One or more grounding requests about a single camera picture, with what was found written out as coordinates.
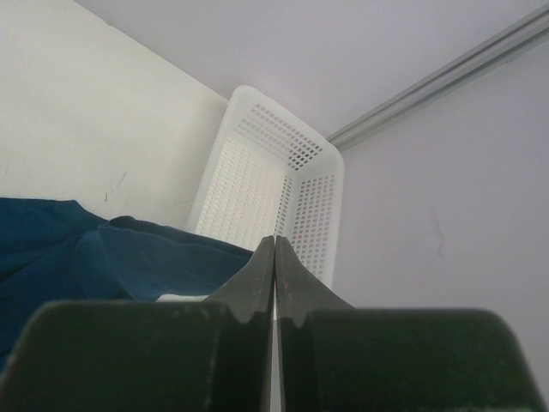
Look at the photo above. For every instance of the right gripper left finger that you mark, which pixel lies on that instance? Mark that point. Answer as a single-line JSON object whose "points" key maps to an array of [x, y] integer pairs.
{"points": [[212, 355]]}

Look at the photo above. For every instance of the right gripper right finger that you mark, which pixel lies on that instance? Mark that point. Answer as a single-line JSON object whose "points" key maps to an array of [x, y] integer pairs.
{"points": [[336, 357]]}

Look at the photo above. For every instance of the blue t shirt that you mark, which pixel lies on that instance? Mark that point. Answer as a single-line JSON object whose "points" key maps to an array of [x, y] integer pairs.
{"points": [[56, 250]]}

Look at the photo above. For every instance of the white plastic basket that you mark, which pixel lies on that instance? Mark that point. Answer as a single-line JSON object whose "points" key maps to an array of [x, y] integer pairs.
{"points": [[270, 173]]}

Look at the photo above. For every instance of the right corner aluminium profile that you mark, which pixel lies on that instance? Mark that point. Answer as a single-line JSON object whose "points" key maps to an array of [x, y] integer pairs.
{"points": [[503, 47]]}

